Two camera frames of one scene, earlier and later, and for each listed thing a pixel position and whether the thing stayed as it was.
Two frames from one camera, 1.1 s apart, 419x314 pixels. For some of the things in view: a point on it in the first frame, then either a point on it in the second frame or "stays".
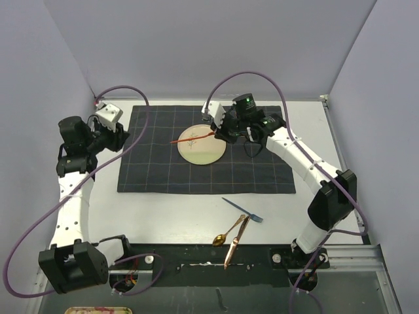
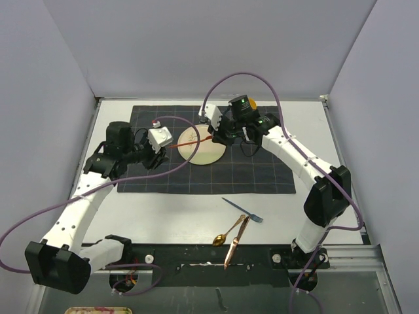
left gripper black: [117, 138] to [154, 159]
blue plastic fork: [253, 216] stays
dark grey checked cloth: [154, 163] stays
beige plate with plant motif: [203, 151] stays
